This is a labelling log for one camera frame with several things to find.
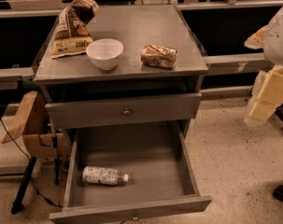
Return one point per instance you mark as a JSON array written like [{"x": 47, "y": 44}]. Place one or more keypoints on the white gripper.
[{"x": 278, "y": 42}]

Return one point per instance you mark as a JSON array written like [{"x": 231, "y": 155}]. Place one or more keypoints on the clear plastic water bottle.
[{"x": 103, "y": 176}]

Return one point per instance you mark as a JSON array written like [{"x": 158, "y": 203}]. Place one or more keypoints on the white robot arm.
[{"x": 270, "y": 39}]

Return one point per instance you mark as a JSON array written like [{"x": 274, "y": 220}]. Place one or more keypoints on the closed grey top drawer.
[{"x": 107, "y": 112}]

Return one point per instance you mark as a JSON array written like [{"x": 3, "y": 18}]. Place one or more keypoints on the open grey middle drawer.
[{"x": 153, "y": 155}]

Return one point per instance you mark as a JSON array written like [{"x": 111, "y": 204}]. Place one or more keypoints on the black caster wheel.
[{"x": 278, "y": 193}]

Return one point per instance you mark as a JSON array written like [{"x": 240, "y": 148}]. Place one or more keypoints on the crumpled snack packet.
[{"x": 158, "y": 56}]

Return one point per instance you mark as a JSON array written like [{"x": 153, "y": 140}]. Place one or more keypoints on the white ceramic bowl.
[{"x": 105, "y": 53}]

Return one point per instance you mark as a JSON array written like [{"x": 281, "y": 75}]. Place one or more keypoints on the brown chip bag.
[{"x": 72, "y": 36}]

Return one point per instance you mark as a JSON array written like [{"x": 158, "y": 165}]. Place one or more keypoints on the wooden board on stand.
[{"x": 31, "y": 123}]

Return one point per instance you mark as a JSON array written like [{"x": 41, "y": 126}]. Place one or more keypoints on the black tripod stand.
[{"x": 27, "y": 177}]

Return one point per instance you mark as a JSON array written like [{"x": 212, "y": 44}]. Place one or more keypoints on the grey horizontal rail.
[{"x": 237, "y": 64}]

